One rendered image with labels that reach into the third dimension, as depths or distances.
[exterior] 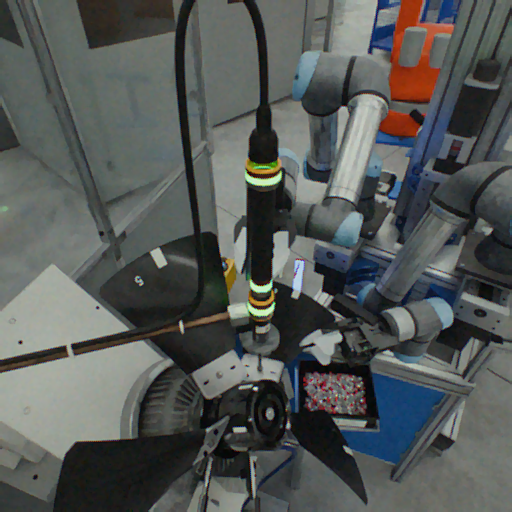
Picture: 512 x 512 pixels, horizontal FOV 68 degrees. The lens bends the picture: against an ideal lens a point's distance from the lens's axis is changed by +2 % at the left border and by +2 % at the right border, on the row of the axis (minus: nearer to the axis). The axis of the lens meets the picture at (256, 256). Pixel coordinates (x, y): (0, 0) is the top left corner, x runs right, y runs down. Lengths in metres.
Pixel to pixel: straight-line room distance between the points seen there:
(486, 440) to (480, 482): 0.21
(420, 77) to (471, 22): 3.14
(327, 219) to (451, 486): 1.58
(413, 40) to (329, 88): 3.33
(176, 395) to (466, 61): 1.18
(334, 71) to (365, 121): 0.15
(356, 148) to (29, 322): 0.74
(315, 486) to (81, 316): 1.42
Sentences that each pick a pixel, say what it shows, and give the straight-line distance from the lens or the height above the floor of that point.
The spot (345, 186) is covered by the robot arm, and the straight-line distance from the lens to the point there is 0.84.
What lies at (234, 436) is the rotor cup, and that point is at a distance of 0.72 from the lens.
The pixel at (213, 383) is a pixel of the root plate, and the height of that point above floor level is 1.24.
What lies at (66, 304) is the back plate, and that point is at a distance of 0.84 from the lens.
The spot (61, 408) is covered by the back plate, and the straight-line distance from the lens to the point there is 0.82.
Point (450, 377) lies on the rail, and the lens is 1.31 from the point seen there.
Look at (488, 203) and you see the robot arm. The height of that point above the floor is 1.44.
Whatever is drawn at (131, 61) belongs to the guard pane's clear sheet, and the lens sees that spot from 1.50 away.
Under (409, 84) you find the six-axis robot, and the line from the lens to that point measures 4.49.
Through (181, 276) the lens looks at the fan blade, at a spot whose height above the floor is 1.40.
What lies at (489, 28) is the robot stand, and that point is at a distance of 1.35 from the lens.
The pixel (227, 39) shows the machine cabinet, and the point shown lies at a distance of 4.50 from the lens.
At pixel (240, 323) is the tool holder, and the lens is 0.64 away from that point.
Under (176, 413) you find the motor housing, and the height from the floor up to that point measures 1.18.
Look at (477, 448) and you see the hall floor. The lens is 2.27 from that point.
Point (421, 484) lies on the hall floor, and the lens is 2.10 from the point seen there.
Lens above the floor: 1.89
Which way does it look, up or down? 43 degrees down
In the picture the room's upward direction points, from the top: straight up
